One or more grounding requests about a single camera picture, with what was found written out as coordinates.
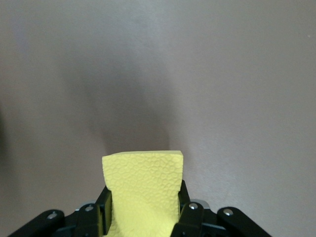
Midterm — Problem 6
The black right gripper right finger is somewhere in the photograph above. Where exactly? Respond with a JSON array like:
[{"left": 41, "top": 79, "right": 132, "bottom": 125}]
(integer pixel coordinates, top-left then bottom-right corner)
[{"left": 172, "top": 180, "right": 267, "bottom": 237}]

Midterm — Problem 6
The yellow foam cube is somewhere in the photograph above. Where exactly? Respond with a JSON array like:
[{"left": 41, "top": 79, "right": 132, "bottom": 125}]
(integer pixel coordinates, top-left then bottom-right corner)
[{"left": 101, "top": 150, "right": 185, "bottom": 237}]

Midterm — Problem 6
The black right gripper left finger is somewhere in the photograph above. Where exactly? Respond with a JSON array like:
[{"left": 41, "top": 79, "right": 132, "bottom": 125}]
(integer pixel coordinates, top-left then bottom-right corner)
[{"left": 9, "top": 186, "right": 114, "bottom": 237}]

